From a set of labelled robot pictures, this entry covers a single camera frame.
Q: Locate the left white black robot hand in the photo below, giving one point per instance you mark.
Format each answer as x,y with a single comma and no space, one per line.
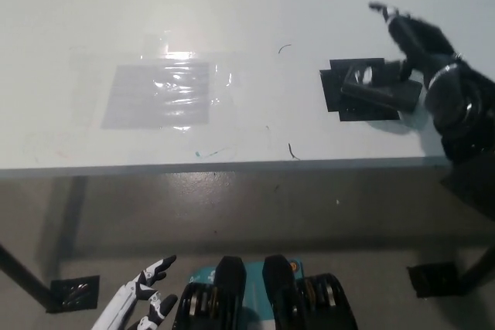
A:
135,291

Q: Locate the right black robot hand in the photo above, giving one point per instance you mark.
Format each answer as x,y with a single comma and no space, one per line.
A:
421,40

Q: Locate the dark grey whiteboard eraser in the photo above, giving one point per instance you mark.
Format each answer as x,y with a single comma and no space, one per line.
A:
379,94

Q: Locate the black tape marked spot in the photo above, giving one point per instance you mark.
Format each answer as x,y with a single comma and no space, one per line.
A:
332,98

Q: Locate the black table leg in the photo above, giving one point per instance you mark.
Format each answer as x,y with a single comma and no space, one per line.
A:
479,266
23,274

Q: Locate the clear plastic tape film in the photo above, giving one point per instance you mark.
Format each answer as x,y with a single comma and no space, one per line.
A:
228,113

